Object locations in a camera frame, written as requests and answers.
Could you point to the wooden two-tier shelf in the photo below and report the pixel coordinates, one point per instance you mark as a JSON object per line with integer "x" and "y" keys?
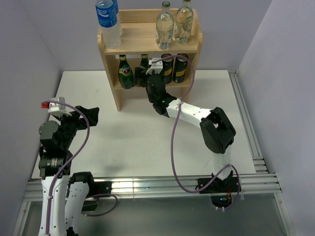
{"x": 139, "y": 37}

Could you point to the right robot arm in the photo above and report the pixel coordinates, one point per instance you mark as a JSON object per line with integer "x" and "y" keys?
{"x": 217, "y": 131}

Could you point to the pocari sweat water bottle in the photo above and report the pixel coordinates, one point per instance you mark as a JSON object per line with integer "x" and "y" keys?
{"x": 108, "y": 22}
{"x": 117, "y": 9}

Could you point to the green glass bottle front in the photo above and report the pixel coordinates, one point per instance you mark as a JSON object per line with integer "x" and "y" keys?
{"x": 144, "y": 64}

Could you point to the rear Pocari Sweat water bottle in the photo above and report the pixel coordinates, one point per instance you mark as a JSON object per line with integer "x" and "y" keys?
{"x": 117, "y": 9}

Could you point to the front Pocari Sweat water bottle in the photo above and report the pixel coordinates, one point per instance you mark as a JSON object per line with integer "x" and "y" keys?
{"x": 108, "y": 22}

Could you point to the clear glass bottle green cap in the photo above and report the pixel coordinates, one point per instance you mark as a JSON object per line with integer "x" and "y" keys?
{"x": 183, "y": 22}

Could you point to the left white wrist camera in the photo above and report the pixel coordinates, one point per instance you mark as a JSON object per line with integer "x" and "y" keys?
{"x": 55, "y": 109}

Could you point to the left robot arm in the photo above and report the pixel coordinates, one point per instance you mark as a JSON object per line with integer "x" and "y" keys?
{"x": 63, "y": 193}

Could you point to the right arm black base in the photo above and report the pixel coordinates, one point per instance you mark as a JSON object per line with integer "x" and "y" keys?
{"x": 229, "y": 185}

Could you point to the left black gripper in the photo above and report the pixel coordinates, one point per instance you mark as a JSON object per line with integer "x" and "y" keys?
{"x": 75, "y": 116}

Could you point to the aluminium frame right rail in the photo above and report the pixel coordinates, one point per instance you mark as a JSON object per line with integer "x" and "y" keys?
{"x": 258, "y": 159}

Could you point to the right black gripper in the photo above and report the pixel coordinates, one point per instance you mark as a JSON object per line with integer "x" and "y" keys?
{"x": 140, "y": 73}

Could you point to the black can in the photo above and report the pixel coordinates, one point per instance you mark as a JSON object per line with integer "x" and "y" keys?
{"x": 166, "y": 72}
{"x": 179, "y": 70}

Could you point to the aluminium frame rail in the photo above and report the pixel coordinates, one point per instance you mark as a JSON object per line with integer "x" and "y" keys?
{"x": 156, "y": 187}
{"x": 258, "y": 159}

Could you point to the aluminium frame front rail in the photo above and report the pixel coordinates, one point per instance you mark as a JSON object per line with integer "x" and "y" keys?
{"x": 156, "y": 187}

